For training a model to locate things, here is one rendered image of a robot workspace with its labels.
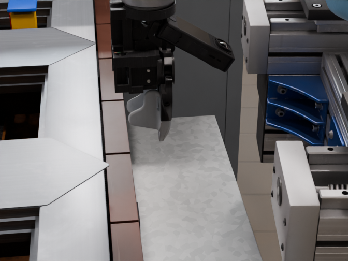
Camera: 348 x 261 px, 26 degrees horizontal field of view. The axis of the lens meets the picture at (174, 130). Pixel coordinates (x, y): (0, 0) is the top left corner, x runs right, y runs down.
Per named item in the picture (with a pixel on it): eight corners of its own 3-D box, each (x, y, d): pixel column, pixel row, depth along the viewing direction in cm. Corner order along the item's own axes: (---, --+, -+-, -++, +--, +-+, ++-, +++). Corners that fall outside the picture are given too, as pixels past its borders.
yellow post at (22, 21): (19, 95, 169) (10, 14, 159) (20, 85, 173) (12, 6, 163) (42, 93, 169) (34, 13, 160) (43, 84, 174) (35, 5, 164)
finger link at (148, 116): (128, 141, 109) (126, 84, 104) (169, 139, 110) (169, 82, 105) (130, 153, 106) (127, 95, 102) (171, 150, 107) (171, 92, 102)
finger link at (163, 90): (156, 110, 107) (155, 54, 103) (169, 109, 107) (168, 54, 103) (159, 127, 103) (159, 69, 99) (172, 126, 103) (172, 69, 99)
